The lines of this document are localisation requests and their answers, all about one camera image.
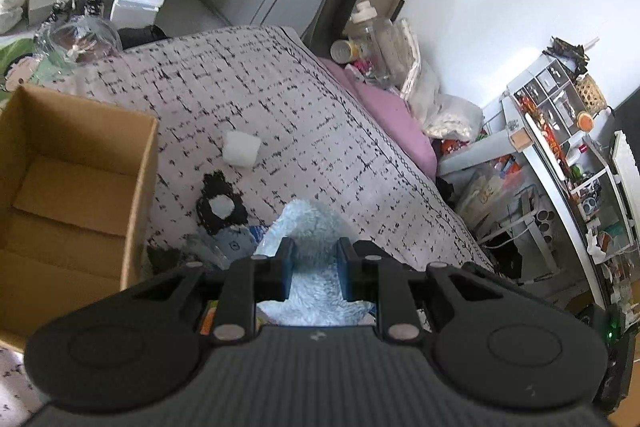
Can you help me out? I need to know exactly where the grey blue patterned pouch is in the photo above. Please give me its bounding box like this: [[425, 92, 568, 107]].
[[182, 225, 267, 270]]

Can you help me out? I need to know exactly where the black lace white item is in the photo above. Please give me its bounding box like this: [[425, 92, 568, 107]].
[[195, 170, 248, 236]]

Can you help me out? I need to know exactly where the white foam cube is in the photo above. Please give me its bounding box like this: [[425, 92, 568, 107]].
[[222, 131, 262, 168]]

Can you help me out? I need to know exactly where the brown cardboard box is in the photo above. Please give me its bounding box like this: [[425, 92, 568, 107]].
[[1, 86, 158, 352]]

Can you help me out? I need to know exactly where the hamburger plush toy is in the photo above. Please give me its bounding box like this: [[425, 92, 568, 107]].
[[198, 300, 218, 336]]

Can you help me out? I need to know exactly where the pink pillow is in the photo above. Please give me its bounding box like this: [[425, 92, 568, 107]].
[[319, 58, 437, 181]]

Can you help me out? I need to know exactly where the white black patterned bedspread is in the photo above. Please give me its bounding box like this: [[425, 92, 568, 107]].
[[0, 25, 497, 413]]

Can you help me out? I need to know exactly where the clear plastic bottle white cap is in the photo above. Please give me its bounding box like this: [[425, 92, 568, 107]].
[[347, 1, 404, 89]]

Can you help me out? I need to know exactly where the paper cup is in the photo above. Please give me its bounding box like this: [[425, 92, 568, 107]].
[[330, 39, 360, 65]]

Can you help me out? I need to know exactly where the white desk shelf unit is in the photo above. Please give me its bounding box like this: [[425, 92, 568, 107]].
[[437, 52, 639, 308]]

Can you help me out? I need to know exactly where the clear plastic bag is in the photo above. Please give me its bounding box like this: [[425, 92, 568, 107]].
[[35, 15, 122, 68]]

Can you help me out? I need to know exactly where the white small bin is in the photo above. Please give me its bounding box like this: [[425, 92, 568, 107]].
[[110, 0, 165, 29]]

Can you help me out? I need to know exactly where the green cartoon leaf mat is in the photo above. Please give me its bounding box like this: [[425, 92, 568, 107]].
[[0, 38, 62, 100]]

